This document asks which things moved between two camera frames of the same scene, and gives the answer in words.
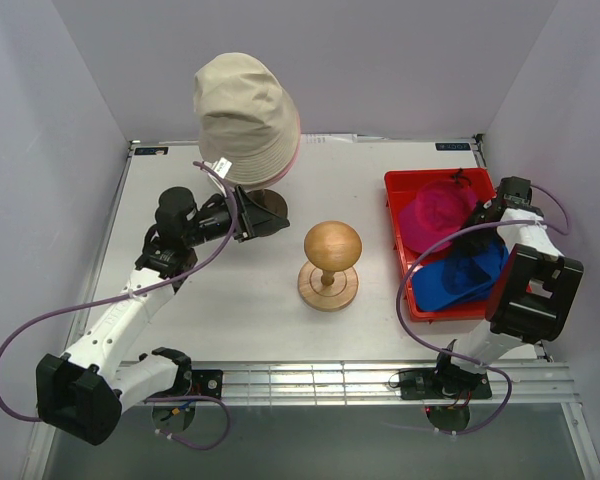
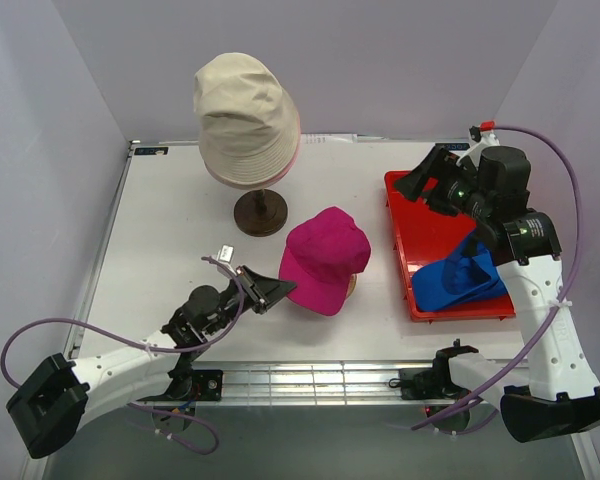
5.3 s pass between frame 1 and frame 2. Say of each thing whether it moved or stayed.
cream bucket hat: stayed
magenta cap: moved
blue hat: stayed
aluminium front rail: stayed
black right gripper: moved
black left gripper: moved
